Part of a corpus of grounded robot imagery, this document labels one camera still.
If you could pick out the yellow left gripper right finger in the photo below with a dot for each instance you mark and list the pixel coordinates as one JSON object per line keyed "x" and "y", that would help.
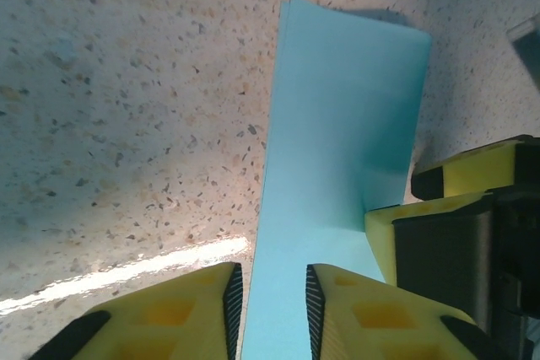
{"x": 379, "y": 318}

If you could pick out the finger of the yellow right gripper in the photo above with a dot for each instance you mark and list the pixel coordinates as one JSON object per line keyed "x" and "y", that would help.
{"x": 476, "y": 170}
{"x": 439, "y": 250}

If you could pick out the light blue paper sheet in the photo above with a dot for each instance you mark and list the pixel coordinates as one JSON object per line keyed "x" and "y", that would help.
{"x": 337, "y": 124}

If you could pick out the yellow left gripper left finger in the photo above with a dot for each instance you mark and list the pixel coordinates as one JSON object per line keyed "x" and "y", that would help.
{"x": 177, "y": 318}

